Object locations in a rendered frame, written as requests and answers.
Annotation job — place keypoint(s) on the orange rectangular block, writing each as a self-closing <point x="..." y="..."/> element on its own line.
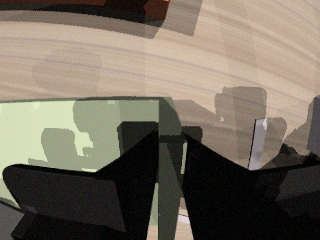
<point x="152" y="8"/>

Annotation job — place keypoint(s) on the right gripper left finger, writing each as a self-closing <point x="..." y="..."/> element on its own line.
<point x="121" y="202"/>

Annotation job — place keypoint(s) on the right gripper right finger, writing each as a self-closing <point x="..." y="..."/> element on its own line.
<point x="221" y="199"/>

